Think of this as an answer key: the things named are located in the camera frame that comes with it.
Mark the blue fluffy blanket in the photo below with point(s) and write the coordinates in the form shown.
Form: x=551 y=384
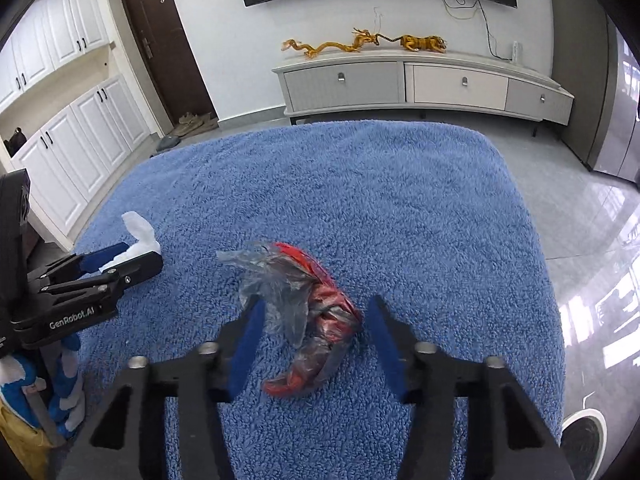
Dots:
x=375 y=210

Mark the white wall cabinets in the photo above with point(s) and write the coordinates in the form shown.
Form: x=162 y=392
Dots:
x=50 y=40

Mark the dark brown door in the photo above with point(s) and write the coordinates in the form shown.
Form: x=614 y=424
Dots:
x=165 y=50

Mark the red snack wrapper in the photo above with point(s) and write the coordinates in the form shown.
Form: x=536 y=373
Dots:
x=325 y=320

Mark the white tissue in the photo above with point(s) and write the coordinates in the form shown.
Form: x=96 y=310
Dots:
x=140 y=230

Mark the white and grey TV cabinet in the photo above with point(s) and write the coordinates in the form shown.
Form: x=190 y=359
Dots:
x=350 y=85

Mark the yellow clothing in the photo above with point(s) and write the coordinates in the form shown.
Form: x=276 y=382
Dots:
x=20 y=445

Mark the dark handbag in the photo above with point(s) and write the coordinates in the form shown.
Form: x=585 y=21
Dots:
x=15 y=141

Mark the pair of beige shoes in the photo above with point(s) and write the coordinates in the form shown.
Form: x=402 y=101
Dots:
x=195 y=122

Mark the golden tiger ornament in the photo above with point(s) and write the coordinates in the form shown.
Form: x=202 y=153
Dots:
x=422 y=44

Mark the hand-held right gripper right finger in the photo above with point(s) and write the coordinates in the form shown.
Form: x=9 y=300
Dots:
x=390 y=355

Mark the person's left hand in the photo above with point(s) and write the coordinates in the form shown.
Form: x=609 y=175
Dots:
x=65 y=390

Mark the round white-rimmed trash bin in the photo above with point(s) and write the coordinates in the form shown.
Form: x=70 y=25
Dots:
x=582 y=437

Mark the white router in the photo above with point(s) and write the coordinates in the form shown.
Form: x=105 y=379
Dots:
x=516 y=52

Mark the grey refrigerator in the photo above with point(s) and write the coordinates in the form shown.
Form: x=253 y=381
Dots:
x=620 y=120

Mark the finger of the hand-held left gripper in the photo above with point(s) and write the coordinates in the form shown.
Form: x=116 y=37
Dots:
x=107 y=255
x=142 y=267

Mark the grey slipper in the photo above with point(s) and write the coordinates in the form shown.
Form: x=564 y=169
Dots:
x=169 y=143

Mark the golden dragon ornament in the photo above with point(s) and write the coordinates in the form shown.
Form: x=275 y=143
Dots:
x=335 y=47

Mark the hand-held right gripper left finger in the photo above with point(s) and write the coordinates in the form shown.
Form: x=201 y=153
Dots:
x=245 y=355

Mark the white base cabinets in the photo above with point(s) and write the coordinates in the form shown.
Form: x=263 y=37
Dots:
x=85 y=150

